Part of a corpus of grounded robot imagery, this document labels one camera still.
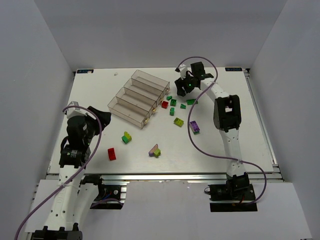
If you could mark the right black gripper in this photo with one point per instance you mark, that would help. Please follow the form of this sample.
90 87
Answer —
181 85

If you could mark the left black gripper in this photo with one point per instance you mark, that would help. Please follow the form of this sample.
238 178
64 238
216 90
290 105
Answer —
94 120

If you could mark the green slope lego small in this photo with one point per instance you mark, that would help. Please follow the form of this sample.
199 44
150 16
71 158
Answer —
169 98

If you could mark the green square lego upside-down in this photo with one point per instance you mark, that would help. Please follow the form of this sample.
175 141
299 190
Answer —
173 102

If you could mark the green long lego brick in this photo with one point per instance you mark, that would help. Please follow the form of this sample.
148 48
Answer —
191 102

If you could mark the green lego with number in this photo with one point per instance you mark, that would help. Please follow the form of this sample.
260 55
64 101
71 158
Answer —
172 111

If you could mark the red square lego brick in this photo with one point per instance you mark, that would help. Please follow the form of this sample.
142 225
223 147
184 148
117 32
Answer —
164 104

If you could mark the green and lime lego stack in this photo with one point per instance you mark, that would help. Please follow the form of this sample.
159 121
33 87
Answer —
126 138

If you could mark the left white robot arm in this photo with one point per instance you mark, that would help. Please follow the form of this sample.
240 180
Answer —
75 192

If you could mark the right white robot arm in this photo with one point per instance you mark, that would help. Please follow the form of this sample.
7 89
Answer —
226 118

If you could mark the green curved lego piece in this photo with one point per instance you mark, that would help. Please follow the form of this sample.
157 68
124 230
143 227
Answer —
183 106

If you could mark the clear container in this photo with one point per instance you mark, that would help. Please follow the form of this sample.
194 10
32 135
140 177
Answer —
126 114
152 81
145 91
136 101

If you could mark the lime square lego brick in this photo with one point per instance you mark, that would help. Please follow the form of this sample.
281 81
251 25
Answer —
178 122

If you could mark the red lego brick front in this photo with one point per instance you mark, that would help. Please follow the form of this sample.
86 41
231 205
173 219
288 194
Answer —
111 154

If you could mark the blue label left corner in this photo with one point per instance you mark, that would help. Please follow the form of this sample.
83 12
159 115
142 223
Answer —
84 71

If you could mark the blue label corner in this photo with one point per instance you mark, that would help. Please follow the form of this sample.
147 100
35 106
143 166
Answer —
233 69
84 71

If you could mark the blue label right corner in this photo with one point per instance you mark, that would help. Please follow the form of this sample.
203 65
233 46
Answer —
233 69

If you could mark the purple and lime lego stack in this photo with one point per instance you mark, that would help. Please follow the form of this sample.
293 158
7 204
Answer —
155 151

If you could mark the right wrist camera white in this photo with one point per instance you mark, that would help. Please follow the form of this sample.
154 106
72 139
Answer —
182 70

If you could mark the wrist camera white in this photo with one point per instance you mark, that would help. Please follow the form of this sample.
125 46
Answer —
73 111
182 70

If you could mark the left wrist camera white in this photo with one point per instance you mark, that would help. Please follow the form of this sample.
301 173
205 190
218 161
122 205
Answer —
73 111

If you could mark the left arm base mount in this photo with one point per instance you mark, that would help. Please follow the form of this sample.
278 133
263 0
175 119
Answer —
108 196

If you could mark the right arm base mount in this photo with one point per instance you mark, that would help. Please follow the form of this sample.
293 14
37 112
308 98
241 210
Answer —
223 200

